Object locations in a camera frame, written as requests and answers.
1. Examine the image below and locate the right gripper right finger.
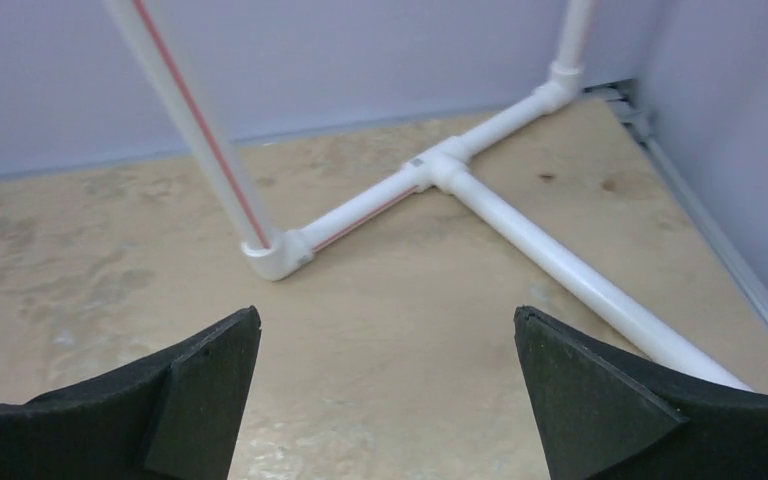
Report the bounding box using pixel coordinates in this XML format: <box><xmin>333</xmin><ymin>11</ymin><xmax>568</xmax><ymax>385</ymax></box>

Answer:
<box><xmin>514</xmin><ymin>306</ymin><xmax>768</xmax><ymax>479</ymax></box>

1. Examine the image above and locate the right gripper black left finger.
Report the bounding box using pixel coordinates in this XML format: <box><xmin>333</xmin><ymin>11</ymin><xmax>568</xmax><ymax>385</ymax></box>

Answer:
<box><xmin>0</xmin><ymin>307</ymin><xmax>261</xmax><ymax>479</ymax></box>

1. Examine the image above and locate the white pipe frame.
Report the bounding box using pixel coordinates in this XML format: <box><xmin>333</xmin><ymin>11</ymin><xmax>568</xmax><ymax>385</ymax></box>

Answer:
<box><xmin>106</xmin><ymin>1</ymin><xmax>742</xmax><ymax>389</ymax></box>

